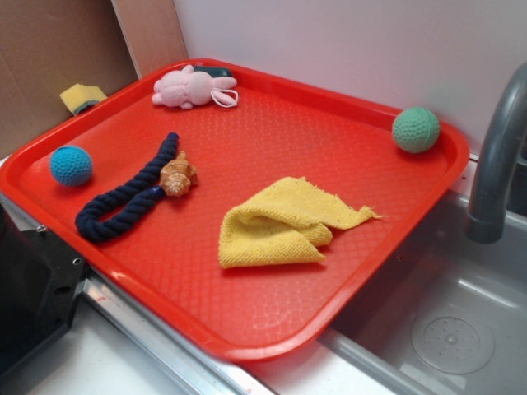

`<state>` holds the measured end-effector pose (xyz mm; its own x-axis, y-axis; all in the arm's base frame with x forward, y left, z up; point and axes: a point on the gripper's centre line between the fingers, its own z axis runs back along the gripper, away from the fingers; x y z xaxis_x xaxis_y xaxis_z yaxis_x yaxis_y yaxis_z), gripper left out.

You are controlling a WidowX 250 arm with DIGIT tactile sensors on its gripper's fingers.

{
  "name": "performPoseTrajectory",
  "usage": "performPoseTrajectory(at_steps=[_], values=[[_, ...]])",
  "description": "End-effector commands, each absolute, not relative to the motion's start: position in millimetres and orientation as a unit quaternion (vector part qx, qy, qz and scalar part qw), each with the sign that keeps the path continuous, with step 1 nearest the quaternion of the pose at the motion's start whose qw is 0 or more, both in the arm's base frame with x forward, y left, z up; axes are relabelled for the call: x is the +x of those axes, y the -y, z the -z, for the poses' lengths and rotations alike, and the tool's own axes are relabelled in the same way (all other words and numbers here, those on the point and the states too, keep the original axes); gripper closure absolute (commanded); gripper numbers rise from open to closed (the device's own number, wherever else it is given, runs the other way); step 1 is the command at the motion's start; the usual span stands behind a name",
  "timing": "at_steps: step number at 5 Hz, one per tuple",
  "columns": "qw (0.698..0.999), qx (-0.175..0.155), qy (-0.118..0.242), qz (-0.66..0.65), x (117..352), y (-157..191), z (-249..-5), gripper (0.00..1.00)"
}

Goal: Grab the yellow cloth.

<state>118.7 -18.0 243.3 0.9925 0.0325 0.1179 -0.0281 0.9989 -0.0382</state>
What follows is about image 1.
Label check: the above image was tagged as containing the red plastic tray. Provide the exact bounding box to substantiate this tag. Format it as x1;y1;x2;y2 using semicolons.
1;65;469;362

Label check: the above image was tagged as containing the brown seashell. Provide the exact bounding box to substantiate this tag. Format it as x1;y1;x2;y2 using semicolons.
160;151;198;198

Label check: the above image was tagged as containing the dark green object behind bunny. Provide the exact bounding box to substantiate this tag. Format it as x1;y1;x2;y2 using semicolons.
194;65;232;78

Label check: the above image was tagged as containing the yellow cloth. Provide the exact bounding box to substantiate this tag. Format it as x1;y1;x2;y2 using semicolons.
218;177;382;269

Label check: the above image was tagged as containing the pink plush bunny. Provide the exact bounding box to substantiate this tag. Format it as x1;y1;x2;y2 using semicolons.
152;65;239;109

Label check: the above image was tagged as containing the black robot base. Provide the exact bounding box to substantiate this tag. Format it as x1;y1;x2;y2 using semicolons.
1;208;87;379

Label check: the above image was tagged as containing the blue textured ball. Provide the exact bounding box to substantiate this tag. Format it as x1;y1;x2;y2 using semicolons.
49;146;93;187

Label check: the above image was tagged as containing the green textured ball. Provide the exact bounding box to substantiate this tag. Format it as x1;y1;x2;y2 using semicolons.
392;107;441;154

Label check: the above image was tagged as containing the grey faucet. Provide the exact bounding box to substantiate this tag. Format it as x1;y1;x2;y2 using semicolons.
465;64;526;244

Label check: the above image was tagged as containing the navy blue rope toy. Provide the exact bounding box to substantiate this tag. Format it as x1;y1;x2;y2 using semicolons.
75;132;179;243

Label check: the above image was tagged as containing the yellow green sponge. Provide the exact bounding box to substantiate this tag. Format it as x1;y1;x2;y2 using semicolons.
59;84;107;116

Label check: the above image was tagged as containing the grey sink basin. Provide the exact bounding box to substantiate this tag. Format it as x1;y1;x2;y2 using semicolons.
246;193;527;395

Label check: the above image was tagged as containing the brown cardboard panel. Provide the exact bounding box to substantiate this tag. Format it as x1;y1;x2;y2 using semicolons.
1;1;188;157

